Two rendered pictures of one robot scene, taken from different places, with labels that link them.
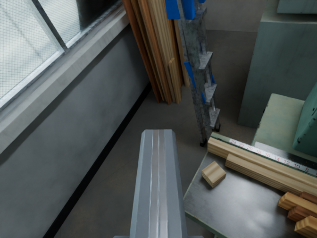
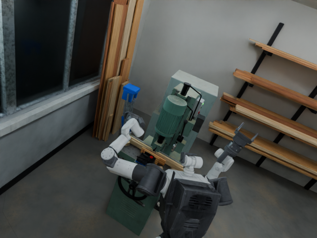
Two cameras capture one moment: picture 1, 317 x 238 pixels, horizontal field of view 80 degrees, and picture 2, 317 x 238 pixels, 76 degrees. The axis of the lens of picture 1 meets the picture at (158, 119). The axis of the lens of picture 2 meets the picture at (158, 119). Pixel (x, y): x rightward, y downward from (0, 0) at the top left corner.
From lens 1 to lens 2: 1.50 m
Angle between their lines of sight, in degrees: 33
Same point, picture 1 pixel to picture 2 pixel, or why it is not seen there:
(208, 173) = not seen: hidden behind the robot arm
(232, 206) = (129, 150)
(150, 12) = (111, 90)
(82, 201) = (26, 179)
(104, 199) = (44, 181)
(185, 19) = (128, 101)
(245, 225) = (131, 153)
